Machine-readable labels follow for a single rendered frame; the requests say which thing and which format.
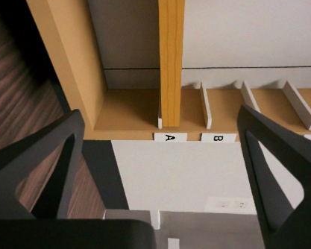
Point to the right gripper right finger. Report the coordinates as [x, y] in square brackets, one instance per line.
[282, 226]

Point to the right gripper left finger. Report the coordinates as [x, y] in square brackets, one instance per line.
[20, 158]

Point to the tan wooden wall rack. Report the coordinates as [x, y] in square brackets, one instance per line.
[68, 34]

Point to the wooden plank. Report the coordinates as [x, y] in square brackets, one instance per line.
[171, 23]

